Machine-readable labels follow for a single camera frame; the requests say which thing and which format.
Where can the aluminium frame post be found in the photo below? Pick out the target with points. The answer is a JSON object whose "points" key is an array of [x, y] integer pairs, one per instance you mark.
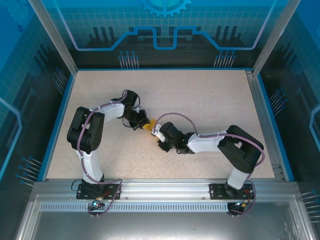
{"points": [[275, 37], [53, 40]]}

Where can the aluminium side rail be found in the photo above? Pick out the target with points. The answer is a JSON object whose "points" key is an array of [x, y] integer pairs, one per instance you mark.
{"points": [[257, 100]]}

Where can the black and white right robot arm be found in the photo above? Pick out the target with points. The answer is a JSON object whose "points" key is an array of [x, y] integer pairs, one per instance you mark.
{"points": [[240, 150]]}

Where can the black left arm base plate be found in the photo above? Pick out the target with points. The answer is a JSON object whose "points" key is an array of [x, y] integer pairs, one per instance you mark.
{"points": [[112, 191]]}

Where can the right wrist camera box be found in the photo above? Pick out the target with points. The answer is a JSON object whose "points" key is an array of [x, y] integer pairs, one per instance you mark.
{"points": [[158, 135]]}

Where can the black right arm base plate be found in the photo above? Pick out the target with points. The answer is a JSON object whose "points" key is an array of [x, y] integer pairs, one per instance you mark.
{"points": [[217, 191]]}

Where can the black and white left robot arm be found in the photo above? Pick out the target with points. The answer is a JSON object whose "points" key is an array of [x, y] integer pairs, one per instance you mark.
{"points": [[85, 130]]}

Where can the blue table edge strip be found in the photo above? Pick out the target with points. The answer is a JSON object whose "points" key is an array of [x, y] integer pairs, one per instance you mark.
{"points": [[58, 125], [267, 105]]}

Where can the aluminium mounting rail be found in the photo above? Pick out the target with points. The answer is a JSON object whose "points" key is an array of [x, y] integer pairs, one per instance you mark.
{"points": [[162, 190]]}

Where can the grey metal tray panel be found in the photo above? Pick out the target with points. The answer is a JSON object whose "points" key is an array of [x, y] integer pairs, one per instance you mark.
{"points": [[160, 225]]}

